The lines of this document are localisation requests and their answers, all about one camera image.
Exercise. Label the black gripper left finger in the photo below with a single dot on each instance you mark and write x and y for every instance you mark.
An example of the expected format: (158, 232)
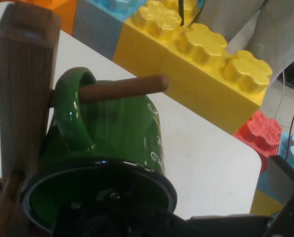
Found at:
(99, 217)

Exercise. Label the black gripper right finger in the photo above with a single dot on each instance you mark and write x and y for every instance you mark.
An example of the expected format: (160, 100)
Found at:
(282, 177)

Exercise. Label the green ceramic mug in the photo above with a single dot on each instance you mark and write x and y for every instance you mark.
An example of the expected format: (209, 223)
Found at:
(107, 128)

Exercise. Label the light blue toy building block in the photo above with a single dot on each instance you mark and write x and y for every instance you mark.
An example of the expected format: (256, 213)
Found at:
(119, 10)
(293, 150)

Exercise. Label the yellow toy building block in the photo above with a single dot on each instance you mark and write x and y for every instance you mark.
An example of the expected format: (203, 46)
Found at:
(263, 205)
(186, 81)

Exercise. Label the red toy building block small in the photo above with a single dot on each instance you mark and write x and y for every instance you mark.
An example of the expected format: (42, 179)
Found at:
(258, 130)

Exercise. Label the grey trousers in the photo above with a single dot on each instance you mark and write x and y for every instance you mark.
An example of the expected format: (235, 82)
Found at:
(272, 29)

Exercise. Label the brown wooden mug tree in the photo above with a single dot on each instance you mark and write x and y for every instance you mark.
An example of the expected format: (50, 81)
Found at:
(23, 86)

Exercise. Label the grey toy building block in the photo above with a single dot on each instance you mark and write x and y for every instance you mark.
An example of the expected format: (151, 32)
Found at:
(97, 32)

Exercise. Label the orange toy building block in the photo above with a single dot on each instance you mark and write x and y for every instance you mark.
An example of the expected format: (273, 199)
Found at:
(69, 17)

